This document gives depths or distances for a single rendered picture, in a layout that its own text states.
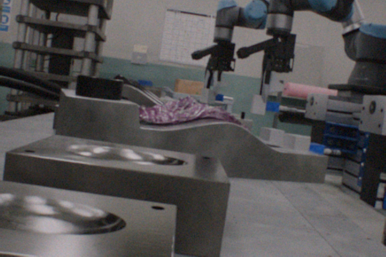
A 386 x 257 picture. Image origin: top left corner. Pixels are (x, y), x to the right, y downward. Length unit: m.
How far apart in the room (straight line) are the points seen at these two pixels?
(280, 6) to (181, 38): 6.40
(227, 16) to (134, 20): 6.03
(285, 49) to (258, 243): 0.92
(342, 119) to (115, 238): 1.39
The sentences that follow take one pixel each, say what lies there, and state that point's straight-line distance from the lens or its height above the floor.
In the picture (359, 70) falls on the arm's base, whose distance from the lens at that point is 1.66.
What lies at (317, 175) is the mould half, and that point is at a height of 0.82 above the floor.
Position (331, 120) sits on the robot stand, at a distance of 1.59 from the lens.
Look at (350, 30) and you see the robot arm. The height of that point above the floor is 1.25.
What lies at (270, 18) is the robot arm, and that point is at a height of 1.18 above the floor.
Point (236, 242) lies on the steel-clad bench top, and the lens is 0.47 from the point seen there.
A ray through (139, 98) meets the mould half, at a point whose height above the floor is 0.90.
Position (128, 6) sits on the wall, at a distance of 7.76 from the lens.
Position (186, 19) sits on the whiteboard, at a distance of 7.74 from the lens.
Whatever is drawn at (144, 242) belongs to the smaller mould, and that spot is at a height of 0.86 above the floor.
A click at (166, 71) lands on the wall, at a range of 7.66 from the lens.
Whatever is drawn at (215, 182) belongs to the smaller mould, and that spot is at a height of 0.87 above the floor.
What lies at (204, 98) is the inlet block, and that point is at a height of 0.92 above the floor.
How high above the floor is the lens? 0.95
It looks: 3 degrees down
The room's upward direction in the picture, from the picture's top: 8 degrees clockwise
